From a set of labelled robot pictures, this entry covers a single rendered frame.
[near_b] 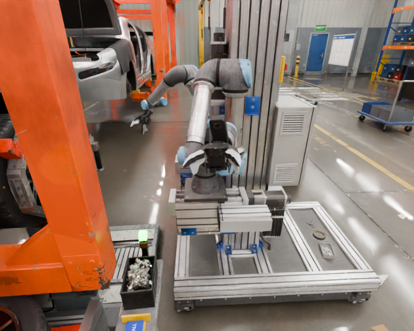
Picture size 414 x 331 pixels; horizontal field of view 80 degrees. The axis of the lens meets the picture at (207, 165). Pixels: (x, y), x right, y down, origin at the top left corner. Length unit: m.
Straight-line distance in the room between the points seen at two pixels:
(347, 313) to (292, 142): 1.15
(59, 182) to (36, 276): 0.50
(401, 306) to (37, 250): 2.11
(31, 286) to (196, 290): 0.82
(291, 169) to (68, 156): 1.11
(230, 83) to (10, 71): 0.74
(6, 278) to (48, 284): 0.16
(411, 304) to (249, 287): 1.10
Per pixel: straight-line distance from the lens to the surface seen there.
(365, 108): 6.45
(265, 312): 1.84
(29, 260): 1.33
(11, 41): 0.91
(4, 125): 1.59
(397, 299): 2.25
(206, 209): 1.36
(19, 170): 1.48
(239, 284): 1.66
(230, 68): 1.08
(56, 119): 0.90
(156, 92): 1.92
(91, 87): 4.00
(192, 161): 0.68
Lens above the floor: 1.51
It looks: 26 degrees down
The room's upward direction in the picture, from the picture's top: straight up
